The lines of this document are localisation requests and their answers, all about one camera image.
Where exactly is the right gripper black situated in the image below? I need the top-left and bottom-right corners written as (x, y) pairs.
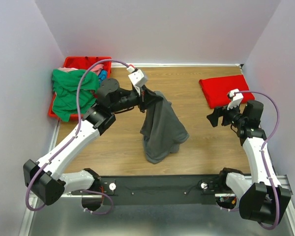
top-left (206, 100), bottom-right (246, 128)

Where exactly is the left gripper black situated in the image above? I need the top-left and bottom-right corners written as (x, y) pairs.
top-left (111, 84), bottom-right (163, 114)

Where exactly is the grey t shirt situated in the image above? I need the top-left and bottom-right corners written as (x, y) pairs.
top-left (140, 91), bottom-right (189, 164)

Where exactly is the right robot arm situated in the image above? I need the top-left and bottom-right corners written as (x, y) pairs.
top-left (207, 100), bottom-right (291, 230)

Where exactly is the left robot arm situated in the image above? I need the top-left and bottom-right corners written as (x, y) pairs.
top-left (23, 78), bottom-right (163, 206)

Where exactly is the folded red t shirt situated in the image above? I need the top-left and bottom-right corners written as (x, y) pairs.
top-left (199, 75), bottom-right (249, 109)

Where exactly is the blue t shirt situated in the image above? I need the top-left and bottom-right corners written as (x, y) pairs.
top-left (98, 70), bottom-right (108, 83)

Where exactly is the pink t shirt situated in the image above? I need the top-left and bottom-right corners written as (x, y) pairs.
top-left (58, 64), bottom-right (104, 75)

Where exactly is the red plastic bin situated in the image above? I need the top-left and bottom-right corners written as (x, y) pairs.
top-left (48, 57), bottom-right (112, 121)

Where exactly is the green t shirt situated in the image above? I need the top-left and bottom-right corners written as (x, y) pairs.
top-left (52, 69), bottom-right (100, 122)

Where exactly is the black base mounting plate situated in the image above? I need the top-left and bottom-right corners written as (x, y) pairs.
top-left (81, 174), bottom-right (236, 206)

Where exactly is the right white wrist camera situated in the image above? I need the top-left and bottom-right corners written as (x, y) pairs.
top-left (227, 89), bottom-right (243, 110)

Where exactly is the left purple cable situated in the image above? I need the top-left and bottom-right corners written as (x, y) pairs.
top-left (26, 59), bottom-right (134, 211)

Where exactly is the aluminium frame rail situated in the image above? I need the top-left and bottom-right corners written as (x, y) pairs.
top-left (18, 120), bottom-right (295, 236)

